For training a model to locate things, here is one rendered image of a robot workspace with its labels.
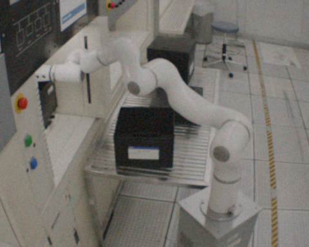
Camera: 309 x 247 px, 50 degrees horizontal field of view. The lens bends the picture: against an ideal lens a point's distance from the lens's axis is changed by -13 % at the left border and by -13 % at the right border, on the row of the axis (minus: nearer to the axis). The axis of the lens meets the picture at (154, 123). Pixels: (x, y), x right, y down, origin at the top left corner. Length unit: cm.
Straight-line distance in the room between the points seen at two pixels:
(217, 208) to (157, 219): 108
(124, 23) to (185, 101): 202
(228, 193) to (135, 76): 58
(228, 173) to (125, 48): 61
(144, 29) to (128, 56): 187
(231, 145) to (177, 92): 28
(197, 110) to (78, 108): 83
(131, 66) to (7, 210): 70
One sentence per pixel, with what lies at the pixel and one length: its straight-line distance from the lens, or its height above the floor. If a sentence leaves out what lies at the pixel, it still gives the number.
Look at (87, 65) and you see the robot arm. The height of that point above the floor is 128.
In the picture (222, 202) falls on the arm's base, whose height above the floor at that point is 84.
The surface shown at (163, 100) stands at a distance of 213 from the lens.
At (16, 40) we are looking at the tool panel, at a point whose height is 156.
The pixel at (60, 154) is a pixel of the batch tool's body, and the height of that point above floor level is 87.
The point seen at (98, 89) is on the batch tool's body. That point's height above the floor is 104.
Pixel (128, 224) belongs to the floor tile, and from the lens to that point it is 256.
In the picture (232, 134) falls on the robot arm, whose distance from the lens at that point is 130.
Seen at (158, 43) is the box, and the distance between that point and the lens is 256.
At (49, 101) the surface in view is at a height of 102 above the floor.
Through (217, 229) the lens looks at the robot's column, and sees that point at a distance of 152.
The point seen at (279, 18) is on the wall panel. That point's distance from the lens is 594.
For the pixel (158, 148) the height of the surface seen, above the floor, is 88.
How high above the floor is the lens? 190
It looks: 33 degrees down
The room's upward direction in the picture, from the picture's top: straight up
